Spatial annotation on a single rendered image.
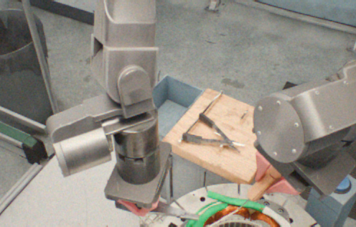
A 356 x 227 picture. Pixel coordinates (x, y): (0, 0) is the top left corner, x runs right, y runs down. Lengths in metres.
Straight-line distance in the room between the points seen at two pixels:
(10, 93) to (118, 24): 1.81
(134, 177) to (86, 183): 0.67
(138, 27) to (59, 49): 2.53
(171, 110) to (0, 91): 1.28
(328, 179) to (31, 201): 0.91
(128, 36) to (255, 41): 2.56
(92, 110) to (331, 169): 0.26
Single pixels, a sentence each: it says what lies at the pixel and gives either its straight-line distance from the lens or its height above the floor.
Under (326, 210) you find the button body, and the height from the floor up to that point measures 0.98.
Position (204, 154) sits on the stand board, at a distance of 0.92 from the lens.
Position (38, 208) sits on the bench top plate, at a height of 0.78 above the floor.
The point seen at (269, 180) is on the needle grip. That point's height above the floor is 1.34.
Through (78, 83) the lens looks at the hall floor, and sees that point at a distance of 2.72.
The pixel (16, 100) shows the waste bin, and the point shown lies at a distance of 2.29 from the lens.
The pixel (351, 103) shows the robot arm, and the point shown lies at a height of 1.53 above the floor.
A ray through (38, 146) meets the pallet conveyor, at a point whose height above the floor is 0.74.
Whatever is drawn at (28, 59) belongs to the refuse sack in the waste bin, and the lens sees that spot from 2.15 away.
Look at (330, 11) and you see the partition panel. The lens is 3.03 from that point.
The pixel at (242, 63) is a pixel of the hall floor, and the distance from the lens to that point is 2.82.
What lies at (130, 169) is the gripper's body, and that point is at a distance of 0.57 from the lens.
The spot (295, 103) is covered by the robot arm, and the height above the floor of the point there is 1.54.
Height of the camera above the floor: 1.78
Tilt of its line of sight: 46 degrees down
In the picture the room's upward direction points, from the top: straight up
